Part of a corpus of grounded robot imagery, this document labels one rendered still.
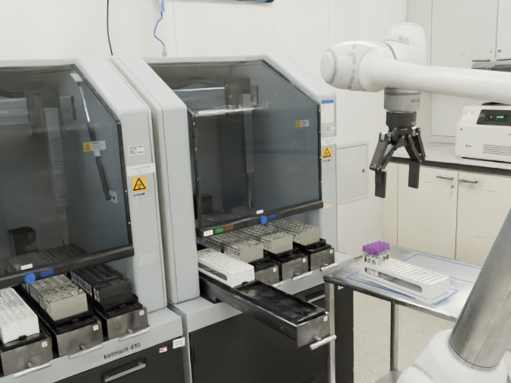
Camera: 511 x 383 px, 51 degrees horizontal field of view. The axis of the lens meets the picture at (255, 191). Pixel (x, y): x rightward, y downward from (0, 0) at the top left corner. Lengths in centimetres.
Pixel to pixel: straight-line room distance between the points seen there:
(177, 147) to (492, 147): 245
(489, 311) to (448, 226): 303
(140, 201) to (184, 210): 17
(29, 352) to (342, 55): 118
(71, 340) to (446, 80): 125
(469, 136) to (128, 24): 230
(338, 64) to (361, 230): 312
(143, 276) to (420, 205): 271
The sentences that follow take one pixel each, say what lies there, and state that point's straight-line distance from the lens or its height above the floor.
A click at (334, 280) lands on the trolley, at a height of 82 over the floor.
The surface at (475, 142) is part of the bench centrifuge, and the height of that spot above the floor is 102.
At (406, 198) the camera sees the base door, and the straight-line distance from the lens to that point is 423.
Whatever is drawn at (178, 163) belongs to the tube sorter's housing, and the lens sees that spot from 184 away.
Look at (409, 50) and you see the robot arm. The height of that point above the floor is 156.
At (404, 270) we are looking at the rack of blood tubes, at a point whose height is 88.
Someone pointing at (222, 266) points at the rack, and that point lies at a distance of 191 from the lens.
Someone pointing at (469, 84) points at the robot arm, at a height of 149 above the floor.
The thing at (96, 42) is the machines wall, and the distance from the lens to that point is 291.
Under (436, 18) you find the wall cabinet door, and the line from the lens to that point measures 436.
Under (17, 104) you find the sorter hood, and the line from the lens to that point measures 176.
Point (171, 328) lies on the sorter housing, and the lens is 187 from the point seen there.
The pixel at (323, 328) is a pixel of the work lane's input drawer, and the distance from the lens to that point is 168.
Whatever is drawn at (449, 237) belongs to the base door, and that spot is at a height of 33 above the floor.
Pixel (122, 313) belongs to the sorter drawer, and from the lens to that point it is 177.
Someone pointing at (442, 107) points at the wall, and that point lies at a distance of 472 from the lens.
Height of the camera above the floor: 152
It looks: 12 degrees down
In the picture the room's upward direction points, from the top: 3 degrees counter-clockwise
